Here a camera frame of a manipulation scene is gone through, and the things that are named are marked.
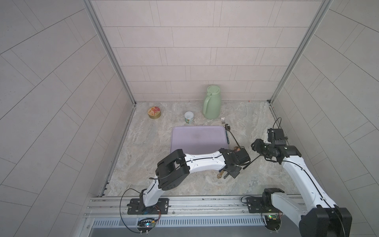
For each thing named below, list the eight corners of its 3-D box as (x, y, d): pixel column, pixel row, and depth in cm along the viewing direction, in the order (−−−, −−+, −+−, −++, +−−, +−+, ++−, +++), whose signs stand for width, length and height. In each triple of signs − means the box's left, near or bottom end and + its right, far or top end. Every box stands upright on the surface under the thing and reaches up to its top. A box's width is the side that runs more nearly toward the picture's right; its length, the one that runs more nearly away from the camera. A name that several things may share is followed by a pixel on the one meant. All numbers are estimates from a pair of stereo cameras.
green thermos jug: (203, 122, 107) (205, 99, 89) (202, 108, 115) (204, 85, 97) (219, 122, 107) (224, 99, 89) (217, 108, 115) (222, 85, 97)
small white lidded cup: (184, 124, 105) (183, 119, 101) (184, 116, 110) (184, 111, 106) (193, 124, 105) (193, 119, 101) (193, 116, 110) (193, 111, 106)
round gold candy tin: (148, 118, 108) (146, 115, 105) (150, 110, 113) (149, 106, 110) (160, 118, 108) (158, 115, 105) (161, 110, 113) (160, 106, 110)
